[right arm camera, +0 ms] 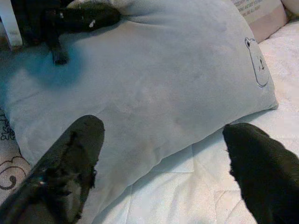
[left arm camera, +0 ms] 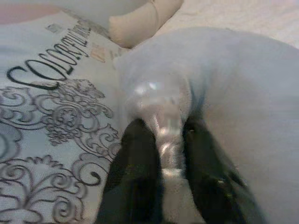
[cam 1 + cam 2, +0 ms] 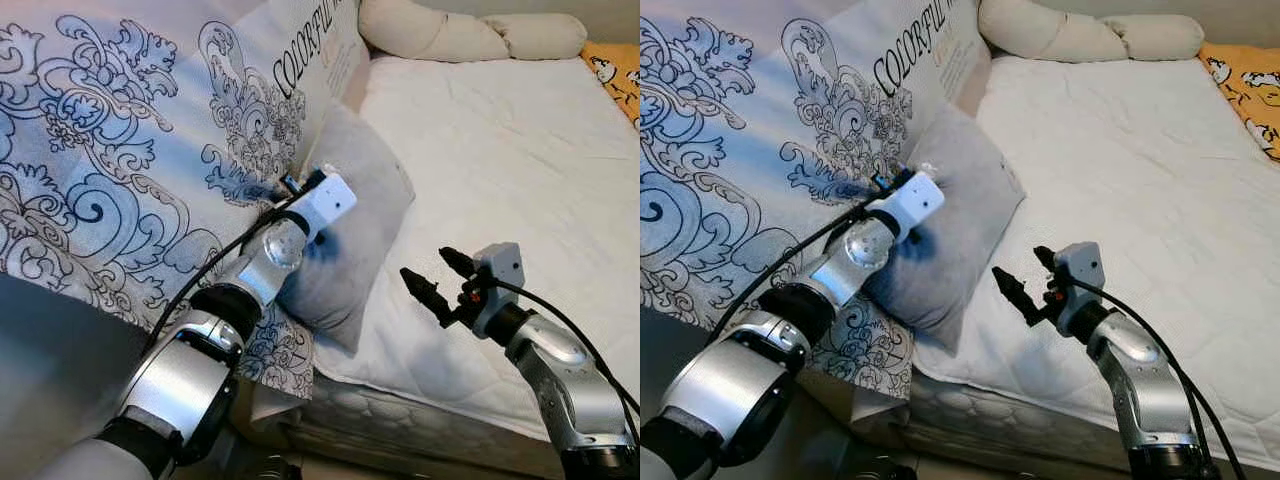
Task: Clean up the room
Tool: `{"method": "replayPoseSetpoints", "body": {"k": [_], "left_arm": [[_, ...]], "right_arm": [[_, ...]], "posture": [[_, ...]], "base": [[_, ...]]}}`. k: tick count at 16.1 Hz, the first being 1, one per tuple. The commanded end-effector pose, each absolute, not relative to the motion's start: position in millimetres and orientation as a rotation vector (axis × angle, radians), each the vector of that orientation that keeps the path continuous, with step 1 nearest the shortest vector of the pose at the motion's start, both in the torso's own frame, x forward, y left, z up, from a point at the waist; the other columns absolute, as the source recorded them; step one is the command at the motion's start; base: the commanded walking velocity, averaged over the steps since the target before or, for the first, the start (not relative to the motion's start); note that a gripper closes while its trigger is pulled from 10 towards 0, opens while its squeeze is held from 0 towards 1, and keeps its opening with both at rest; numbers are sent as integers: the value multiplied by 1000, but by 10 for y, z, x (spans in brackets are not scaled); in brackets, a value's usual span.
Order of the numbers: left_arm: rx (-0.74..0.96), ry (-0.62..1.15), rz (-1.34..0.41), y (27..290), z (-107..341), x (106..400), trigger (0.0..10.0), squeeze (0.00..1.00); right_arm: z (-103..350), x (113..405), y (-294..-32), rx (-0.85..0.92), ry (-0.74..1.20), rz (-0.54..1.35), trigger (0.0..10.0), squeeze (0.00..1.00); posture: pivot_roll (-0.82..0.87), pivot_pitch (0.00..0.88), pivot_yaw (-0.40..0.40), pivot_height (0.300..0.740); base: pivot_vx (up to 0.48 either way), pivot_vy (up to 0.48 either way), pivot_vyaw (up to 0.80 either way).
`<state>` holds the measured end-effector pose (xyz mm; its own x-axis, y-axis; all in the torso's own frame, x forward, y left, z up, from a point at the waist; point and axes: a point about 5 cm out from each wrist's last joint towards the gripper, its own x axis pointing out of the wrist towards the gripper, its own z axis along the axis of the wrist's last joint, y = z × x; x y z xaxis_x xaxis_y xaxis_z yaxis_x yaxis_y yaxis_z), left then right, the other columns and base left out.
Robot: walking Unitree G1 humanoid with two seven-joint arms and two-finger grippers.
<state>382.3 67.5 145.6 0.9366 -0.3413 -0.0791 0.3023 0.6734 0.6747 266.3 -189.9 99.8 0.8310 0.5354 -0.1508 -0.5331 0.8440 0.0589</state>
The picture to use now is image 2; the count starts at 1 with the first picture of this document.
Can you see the beige pillow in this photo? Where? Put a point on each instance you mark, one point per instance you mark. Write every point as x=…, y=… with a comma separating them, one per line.
x=140, y=25

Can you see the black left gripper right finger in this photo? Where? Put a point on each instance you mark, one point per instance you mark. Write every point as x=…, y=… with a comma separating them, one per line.
x=215, y=182

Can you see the white bed sheet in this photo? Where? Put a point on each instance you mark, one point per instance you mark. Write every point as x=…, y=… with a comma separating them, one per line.
x=233, y=81

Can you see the ornament print mattress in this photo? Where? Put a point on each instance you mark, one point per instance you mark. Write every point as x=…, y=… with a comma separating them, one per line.
x=35, y=70

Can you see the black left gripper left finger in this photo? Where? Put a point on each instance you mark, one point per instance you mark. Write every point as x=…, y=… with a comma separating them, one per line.
x=137, y=175

